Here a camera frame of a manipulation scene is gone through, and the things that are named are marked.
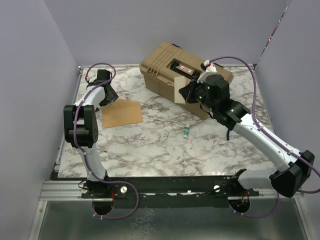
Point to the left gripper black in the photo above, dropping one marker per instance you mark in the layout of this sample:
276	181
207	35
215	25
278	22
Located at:
112	97

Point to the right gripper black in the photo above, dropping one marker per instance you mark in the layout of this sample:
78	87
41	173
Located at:
187	91

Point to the brown paper envelope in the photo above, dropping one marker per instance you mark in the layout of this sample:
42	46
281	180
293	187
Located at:
121	112

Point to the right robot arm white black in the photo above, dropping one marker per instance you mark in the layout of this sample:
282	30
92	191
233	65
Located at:
291	166

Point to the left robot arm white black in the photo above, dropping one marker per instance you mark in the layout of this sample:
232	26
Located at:
81	126

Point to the tan plastic tool case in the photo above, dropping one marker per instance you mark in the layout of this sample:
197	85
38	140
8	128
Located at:
169	68

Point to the green white glue stick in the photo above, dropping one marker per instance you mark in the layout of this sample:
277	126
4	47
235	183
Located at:
186	131

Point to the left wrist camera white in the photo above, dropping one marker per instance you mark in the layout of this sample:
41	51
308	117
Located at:
103	75

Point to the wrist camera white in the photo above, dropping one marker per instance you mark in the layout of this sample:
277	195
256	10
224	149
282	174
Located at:
103	75
208	69

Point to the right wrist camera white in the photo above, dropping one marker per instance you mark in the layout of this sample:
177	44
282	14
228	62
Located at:
208	69

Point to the blue handled pliers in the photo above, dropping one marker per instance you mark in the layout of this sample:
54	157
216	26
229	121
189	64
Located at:
228	134

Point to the black mounting base rail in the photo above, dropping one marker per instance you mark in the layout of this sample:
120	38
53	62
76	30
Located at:
160	192

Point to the aluminium frame rail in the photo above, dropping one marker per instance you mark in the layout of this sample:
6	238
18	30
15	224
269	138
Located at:
60	191

